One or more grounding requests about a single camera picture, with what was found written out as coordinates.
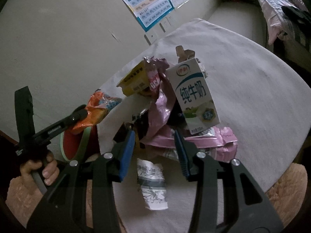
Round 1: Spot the pink foil snack bag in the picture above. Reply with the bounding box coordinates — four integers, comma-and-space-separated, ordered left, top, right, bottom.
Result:
141, 66, 238, 162

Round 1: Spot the white table cloth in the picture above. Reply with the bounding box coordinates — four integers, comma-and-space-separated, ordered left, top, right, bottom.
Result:
97, 18, 311, 233

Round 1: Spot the brown crumpled wrapper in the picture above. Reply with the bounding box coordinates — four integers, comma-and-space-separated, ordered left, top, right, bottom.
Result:
176, 45, 200, 63

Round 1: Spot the white patterned paper wrapper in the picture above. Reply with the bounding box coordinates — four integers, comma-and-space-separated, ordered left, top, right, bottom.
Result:
136, 158, 168, 211

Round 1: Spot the yellow snack box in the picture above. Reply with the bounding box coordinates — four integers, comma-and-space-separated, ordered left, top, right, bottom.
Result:
117, 61, 150, 96

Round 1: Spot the bed with plaid sheet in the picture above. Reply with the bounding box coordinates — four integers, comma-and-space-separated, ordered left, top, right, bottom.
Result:
258, 0, 310, 66

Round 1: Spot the orange snack wrapper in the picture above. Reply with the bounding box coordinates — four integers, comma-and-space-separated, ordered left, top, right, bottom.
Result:
69, 90, 122, 135

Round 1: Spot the green rimmed red trash bin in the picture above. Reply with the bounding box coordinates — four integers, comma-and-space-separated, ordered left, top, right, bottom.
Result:
60, 126, 100, 162

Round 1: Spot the blue pinyin wall poster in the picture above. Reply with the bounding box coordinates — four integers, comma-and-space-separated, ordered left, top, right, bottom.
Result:
123, 0, 174, 32

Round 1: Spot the person's left hand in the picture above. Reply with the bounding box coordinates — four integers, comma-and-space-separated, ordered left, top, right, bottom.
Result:
20, 151, 59, 192

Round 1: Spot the black garment on bed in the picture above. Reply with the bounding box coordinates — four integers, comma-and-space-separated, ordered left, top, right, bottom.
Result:
281, 6, 310, 31

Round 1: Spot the white milk carton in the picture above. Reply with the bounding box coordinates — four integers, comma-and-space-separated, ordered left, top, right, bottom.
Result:
166, 58, 220, 135

